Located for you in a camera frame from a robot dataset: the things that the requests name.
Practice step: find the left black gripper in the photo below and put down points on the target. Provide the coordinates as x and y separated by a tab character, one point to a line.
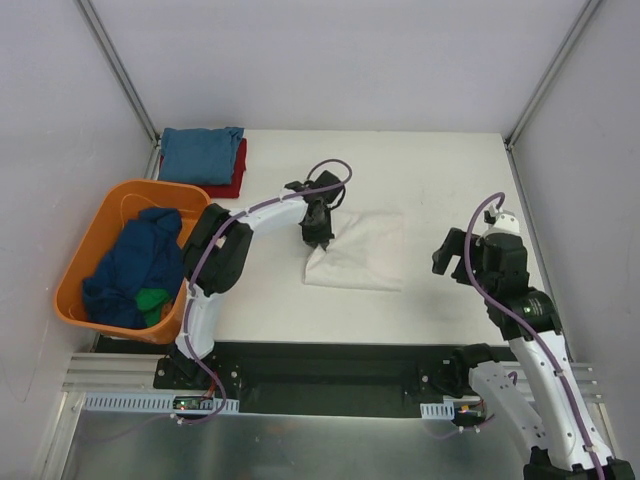
316	226

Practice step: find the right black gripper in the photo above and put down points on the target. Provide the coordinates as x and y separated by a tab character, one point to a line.
460	251

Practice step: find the white and green t-shirt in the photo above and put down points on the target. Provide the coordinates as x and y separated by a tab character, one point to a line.
367	253

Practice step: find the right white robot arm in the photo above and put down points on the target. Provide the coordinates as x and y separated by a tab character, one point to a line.
553	431

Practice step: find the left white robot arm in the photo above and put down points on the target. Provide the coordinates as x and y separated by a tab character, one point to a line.
216	251

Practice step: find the folded red t-shirt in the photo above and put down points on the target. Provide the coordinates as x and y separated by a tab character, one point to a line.
233	189

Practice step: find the folded light blue t-shirt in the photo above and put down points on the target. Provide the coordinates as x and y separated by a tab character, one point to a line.
200	156

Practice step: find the dark blue t-shirt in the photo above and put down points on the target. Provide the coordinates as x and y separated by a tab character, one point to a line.
145	255

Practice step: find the bright green t-shirt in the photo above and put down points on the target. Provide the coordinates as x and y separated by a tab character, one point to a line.
153	304

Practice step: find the orange plastic basket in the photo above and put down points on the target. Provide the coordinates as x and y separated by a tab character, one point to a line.
121	204

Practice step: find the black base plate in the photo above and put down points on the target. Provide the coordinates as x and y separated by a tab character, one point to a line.
345	380

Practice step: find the right white cable duct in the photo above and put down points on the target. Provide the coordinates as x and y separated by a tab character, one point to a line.
438	411

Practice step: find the white cable duct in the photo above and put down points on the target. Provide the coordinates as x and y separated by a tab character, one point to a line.
158	404
438	411

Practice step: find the right aluminium frame post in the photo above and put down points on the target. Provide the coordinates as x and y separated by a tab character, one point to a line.
577	29

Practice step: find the aluminium frame post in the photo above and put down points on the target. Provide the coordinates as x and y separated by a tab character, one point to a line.
577	29
107	47

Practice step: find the left aluminium frame post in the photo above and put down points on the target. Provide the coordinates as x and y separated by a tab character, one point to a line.
107	47

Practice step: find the aluminium front rail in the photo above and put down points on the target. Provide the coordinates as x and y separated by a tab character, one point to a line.
123	372

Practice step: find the left white cable duct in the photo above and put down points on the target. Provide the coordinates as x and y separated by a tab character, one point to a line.
158	404

